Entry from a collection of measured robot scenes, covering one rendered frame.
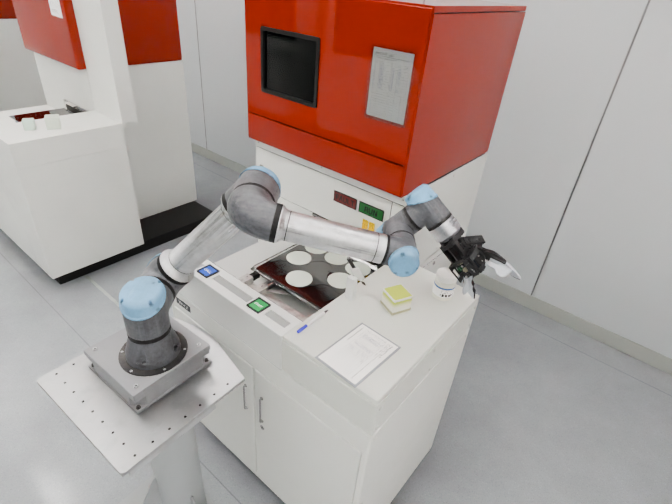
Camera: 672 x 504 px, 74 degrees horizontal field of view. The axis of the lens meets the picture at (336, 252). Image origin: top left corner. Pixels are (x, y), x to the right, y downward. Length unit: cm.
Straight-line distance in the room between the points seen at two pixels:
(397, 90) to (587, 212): 179
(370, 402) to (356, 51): 108
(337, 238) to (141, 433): 73
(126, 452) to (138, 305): 37
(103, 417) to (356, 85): 126
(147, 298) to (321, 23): 105
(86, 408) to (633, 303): 284
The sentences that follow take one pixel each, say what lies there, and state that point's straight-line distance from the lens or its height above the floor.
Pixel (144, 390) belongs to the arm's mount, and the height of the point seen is 89.
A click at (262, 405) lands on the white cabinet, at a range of 167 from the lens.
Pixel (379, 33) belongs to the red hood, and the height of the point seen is 172.
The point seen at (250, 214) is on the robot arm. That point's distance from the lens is 105.
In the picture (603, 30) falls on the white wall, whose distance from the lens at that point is 285.
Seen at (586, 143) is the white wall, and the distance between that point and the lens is 291.
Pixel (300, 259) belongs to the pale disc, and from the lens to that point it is 177.
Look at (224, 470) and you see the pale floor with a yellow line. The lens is 222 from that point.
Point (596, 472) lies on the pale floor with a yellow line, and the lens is 261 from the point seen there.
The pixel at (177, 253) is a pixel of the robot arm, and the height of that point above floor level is 118.
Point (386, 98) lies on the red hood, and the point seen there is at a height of 154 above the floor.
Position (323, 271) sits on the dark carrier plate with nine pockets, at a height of 90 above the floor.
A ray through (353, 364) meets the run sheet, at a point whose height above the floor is 97.
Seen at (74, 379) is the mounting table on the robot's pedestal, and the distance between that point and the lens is 154.
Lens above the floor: 189
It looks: 33 degrees down
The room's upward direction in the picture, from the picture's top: 5 degrees clockwise
